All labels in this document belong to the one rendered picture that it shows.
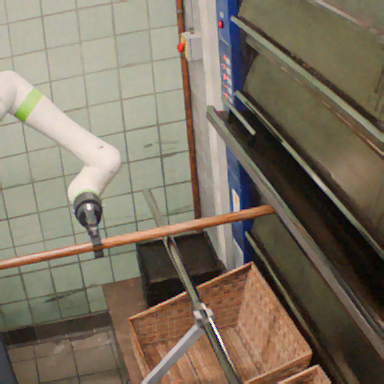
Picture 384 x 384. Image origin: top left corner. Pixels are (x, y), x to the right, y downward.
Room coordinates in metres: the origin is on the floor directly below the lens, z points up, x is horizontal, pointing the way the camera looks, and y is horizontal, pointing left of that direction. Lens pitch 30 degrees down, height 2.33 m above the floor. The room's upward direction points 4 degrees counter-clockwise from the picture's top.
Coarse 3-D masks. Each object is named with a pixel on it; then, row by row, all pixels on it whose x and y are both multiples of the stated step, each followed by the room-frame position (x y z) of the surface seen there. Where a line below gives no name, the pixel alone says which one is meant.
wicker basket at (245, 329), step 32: (224, 288) 2.24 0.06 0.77; (256, 288) 2.18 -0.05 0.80; (128, 320) 2.13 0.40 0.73; (160, 320) 2.17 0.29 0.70; (192, 320) 2.20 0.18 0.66; (224, 320) 2.23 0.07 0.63; (256, 320) 2.12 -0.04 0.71; (288, 320) 1.92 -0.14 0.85; (160, 352) 2.12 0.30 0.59; (192, 352) 2.11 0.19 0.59; (256, 352) 2.06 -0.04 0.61; (288, 352) 1.87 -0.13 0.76
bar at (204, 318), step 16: (144, 192) 2.23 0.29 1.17; (160, 224) 2.01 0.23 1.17; (176, 256) 1.83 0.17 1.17; (192, 288) 1.67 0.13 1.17; (192, 304) 1.61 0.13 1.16; (208, 320) 1.52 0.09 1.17; (192, 336) 1.54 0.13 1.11; (208, 336) 1.47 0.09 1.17; (176, 352) 1.53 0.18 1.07; (224, 352) 1.39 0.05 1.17; (160, 368) 1.52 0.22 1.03; (224, 368) 1.34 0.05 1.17
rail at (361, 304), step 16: (224, 128) 2.10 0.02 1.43; (240, 144) 1.97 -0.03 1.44; (256, 160) 1.86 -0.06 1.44; (272, 192) 1.69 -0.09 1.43; (288, 208) 1.59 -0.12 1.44; (304, 224) 1.51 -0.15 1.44; (320, 240) 1.44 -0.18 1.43; (320, 256) 1.39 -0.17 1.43; (336, 272) 1.31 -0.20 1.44; (352, 288) 1.25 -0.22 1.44; (368, 304) 1.19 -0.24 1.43; (368, 320) 1.15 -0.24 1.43
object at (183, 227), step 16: (256, 208) 2.01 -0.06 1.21; (272, 208) 2.01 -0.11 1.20; (176, 224) 1.95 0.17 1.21; (192, 224) 1.95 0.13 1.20; (208, 224) 1.96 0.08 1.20; (112, 240) 1.89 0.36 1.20; (128, 240) 1.90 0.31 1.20; (144, 240) 1.91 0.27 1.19; (32, 256) 1.83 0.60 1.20; (48, 256) 1.83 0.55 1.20; (64, 256) 1.85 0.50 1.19
